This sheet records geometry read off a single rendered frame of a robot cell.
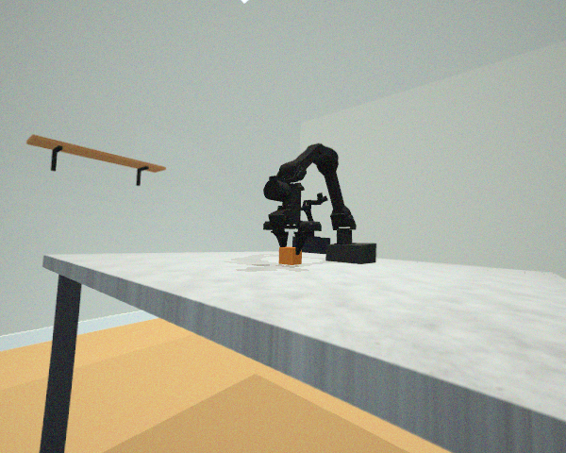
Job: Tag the orange block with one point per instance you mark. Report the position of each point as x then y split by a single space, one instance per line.
288 256

